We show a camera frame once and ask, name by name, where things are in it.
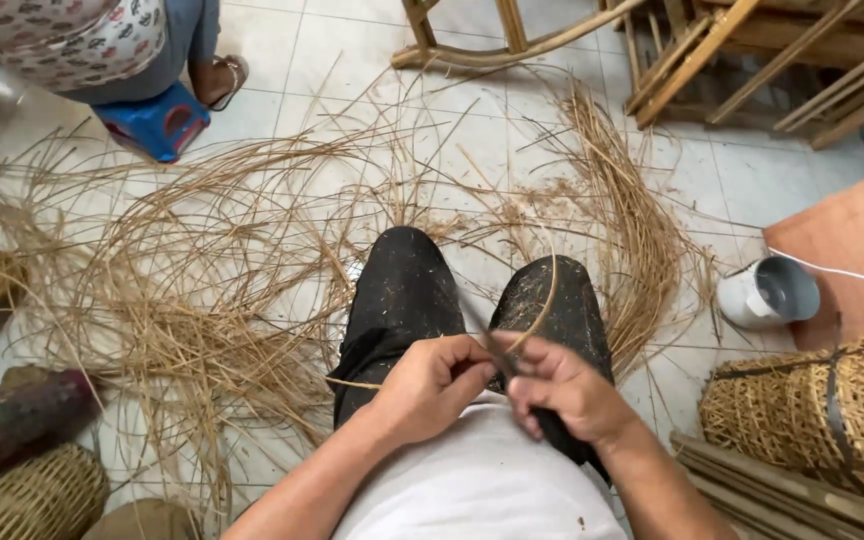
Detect person's left hand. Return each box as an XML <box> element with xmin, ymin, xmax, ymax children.
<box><xmin>368</xmin><ymin>333</ymin><xmax>498</xmax><ymax>448</ymax></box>

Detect person's right hand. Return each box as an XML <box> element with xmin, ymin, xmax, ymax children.
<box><xmin>490</xmin><ymin>330</ymin><xmax>642</xmax><ymax>450</ymax></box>

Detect dark-handled knife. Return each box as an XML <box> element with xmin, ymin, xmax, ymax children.
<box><xmin>462</xmin><ymin>300</ymin><xmax>579</xmax><ymax>460</ymax></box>

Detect thin rattan strip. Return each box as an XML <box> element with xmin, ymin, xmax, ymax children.
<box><xmin>324</xmin><ymin>253</ymin><xmax>561</xmax><ymax>391</ymax></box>

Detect person's black trousers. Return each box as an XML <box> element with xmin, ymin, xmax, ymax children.
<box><xmin>327</xmin><ymin>226</ymin><xmax>616</xmax><ymax>487</ymax></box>

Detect person's white shirt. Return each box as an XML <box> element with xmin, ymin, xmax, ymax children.
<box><xmin>330</xmin><ymin>391</ymin><xmax>632</xmax><ymax>540</ymax></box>

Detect bundle of bamboo slats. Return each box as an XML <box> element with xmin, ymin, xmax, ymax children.
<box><xmin>668</xmin><ymin>431</ymin><xmax>864</xmax><ymax>540</ymax></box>

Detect bundle of woven rattan baskets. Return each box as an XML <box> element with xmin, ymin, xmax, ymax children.
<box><xmin>698</xmin><ymin>333</ymin><xmax>864</xmax><ymax>513</ymax></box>

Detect heap of loose rattan strips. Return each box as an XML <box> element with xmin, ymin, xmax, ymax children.
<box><xmin>0</xmin><ymin>71</ymin><xmax>718</xmax><ymax>526</ymax></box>

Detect brown rounded basket base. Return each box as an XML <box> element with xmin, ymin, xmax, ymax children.
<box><xmin>81</xmin><ymin>498</ymin><xmax>202</xmax><ymax>540</ymax></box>

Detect brown wooden board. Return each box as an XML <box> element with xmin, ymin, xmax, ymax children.
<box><xmin>762</xmin><ymin>157</ymin><xmax>864</xmax><ymax>354</ymax></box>

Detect blue plastic stool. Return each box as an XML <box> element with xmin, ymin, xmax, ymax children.
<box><xmin>91</xmin><ymin>81</ymin><xmax>212</xmax><ymax>165</ymax></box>

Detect stack of wooden frames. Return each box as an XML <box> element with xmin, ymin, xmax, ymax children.
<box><xmin>621</xmin><ymin>0</ymin><xmax>864</xmax><ymax>151</ymax></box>

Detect round woven rattan basket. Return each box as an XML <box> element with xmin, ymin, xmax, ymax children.
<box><xmin>0</xmin><ymin>442</ymin><xmax>111</xmax><ymax>540</ymax></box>

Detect dark red woven basket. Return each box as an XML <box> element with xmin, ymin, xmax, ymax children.
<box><xmin>0</xmin><ymin>366</ymin><xmax>102</xmax><ymax>496</ymax></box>

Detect white cord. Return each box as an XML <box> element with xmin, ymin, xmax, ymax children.
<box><xmin>768</xmin><ymin>246</ymin><xmax>864</xmax><ymax>289</ymax></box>

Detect bamboo chair frame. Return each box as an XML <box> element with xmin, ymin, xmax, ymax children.
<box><xmin>390</xmin><ymin>0</ymin><xmax>651</xmax><ymax>71</ymax></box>

